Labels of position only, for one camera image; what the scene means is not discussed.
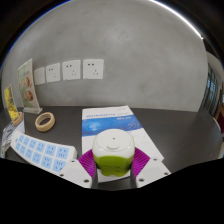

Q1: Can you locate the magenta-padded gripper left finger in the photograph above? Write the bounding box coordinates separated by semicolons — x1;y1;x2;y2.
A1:
59;148;99;190

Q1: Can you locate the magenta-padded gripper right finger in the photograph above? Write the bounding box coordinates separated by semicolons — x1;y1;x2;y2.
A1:
131;147;172;189

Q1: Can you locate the white and green charger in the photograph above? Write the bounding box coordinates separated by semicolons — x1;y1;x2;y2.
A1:
91;129;136;178

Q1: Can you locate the white and blue book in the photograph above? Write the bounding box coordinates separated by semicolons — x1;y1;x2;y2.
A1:
80;105;165;184

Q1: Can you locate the beige tape roll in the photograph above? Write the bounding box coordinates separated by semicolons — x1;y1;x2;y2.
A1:
34;111;56;133

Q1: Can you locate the grey printed magazine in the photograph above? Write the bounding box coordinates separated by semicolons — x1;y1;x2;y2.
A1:
0;120;26;158

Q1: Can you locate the large green menu stand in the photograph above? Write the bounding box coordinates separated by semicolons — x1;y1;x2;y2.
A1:
17;58;44;115

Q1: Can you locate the dark-framed glass window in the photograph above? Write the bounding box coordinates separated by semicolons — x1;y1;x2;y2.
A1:
199;53;224;124

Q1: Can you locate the white strip ceiling light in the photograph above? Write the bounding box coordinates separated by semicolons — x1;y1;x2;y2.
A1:
146;0;204;39

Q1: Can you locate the blank white wall plate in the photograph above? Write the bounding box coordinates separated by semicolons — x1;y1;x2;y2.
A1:
33;67;47;86

